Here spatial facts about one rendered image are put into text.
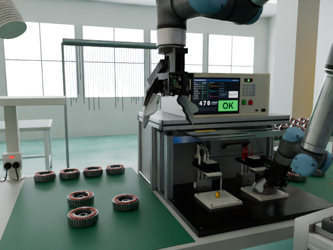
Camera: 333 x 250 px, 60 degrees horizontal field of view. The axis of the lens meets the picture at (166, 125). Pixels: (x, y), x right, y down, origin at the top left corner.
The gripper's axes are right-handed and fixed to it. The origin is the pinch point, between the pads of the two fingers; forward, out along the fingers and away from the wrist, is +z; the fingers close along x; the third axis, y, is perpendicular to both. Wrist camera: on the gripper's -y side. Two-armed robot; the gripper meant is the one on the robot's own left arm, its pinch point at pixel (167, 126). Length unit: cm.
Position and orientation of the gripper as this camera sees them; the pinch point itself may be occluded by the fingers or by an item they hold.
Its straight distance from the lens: 76.9
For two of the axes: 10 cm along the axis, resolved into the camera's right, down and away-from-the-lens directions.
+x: 8.8, -0.6, 4.6
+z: 0.0, 9.9, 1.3
